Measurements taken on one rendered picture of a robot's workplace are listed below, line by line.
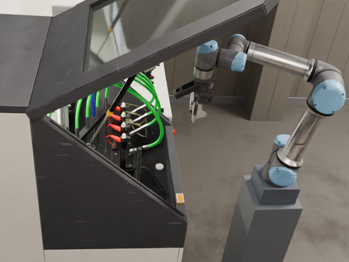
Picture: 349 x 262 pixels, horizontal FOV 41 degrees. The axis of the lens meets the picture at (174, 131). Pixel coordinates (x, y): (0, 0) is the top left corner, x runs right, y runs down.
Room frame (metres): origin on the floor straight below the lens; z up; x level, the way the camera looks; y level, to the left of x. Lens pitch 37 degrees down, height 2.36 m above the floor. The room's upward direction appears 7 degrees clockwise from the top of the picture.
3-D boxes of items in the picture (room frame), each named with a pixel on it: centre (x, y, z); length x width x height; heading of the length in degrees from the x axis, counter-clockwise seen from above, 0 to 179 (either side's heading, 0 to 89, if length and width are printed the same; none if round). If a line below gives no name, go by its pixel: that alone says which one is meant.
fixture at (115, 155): (1.71, 0.24, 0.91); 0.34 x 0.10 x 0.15; 10
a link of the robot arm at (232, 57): (1.65, -0.19, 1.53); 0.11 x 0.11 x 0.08; 80
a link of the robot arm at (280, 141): (1.70, -0.52, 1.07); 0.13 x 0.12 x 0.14; 170
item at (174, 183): (1.63, -0.02, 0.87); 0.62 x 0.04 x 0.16; 10
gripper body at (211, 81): (1.65, -0.09, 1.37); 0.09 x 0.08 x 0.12; 100
